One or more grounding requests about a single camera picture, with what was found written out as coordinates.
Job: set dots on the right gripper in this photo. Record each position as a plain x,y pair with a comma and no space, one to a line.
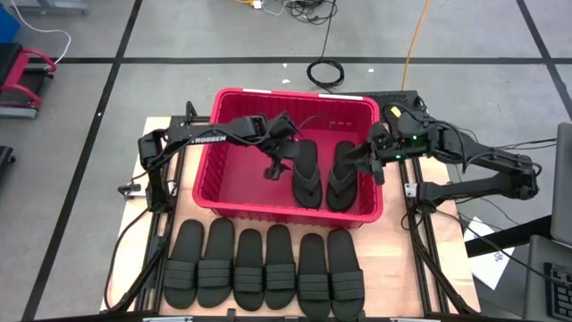
389,147

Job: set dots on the blue bin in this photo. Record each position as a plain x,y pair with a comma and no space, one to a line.
8,27

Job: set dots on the silver frame bracket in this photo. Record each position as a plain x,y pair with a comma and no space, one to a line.
413,189
137,190

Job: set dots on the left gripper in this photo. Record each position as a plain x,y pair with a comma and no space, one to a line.
281,134

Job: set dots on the black perforated plate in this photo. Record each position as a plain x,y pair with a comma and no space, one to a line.
384,97

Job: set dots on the black beam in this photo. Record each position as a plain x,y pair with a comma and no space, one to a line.
509,237

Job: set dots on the red and black cart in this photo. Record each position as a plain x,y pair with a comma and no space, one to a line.
18,67

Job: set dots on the white paper sheet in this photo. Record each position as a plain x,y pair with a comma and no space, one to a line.
489,268

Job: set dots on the yellow tape tag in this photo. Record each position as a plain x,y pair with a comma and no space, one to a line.
396,111

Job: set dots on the black slide sandal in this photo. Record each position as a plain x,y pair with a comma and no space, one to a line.
187,241
313,255
342,250
280,243
249,250
221,237

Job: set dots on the black chair base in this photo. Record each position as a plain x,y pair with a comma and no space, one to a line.
4,156

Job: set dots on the black flip flop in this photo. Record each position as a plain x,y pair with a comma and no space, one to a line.
307,156
340,188

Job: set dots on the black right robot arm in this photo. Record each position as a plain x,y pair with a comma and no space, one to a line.
469,188

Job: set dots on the grey table base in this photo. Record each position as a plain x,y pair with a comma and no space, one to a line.
53,5

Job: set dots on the red plastic bin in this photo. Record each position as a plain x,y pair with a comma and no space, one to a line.
241,179

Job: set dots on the grey monitor back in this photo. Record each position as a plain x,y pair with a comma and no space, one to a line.
563,179

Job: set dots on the white power adapter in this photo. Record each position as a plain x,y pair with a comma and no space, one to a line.
257,4

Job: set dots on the grey desk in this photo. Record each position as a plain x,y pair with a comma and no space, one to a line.
536,286

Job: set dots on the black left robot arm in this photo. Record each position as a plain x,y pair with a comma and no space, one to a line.
210,134

